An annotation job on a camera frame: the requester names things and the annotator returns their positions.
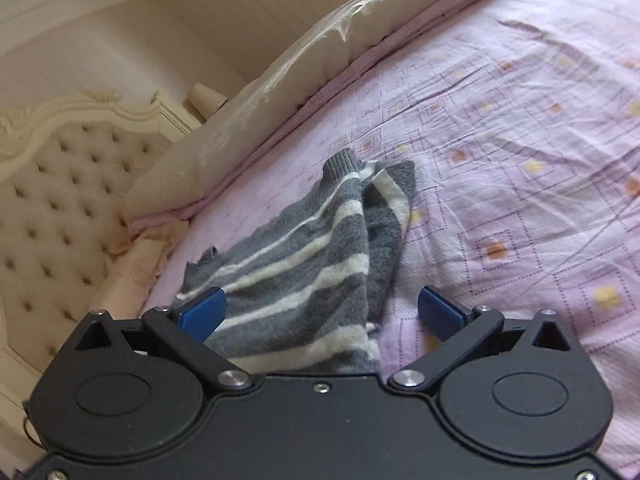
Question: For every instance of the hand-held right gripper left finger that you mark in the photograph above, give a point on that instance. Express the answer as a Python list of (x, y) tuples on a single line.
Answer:
[(202, 315)]

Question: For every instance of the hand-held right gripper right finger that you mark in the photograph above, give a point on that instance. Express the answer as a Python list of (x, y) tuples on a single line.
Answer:
[(440, 312)]

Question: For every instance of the grey white striped cardigan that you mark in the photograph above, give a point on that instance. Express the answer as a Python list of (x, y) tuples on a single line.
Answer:
[(310, 270)]

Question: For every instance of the pink patterned bed sheet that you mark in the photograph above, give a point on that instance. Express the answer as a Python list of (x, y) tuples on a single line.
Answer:
[(500, 185)]

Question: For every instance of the cream tufted headboard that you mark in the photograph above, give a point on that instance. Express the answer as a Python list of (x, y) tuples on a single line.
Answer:
[(60, 210)]

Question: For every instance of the table lamp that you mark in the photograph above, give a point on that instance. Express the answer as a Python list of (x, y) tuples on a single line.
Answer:
[(205, 100)]

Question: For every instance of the cream duvet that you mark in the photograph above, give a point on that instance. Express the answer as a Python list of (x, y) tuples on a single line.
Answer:
[(300, 60)]

